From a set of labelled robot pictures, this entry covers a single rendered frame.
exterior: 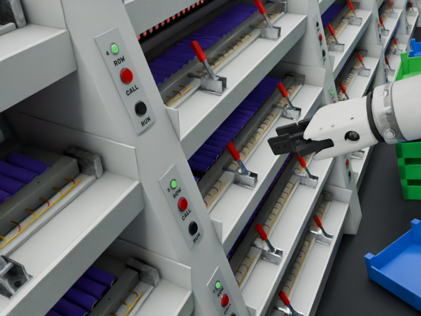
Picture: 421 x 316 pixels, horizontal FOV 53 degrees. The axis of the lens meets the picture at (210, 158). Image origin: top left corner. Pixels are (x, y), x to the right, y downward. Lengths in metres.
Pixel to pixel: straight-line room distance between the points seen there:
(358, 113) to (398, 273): 0.73
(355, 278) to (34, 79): 1.04
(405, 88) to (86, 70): 0.40
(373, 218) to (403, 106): 0.90
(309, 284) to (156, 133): 0.67
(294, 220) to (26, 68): 0.70
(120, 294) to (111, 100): 0.27
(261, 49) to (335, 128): 0.32
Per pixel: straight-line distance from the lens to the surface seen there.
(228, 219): 0.72
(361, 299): 1.23
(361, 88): 1.58
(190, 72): 0.73
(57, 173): 0.52
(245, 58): 0.83
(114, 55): 0.51
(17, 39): 0.47
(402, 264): 1.30
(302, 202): 1.03
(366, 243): 1.38
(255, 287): 0.85
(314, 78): 1.14
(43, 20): 0.49
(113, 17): 0.52
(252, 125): 0.91
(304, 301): 1.07
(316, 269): 1.13
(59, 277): 0.47
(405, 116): 0.60
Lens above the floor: 0.91
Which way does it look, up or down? 25 degrees down
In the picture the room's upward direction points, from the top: 21 degrees counter-clockwise
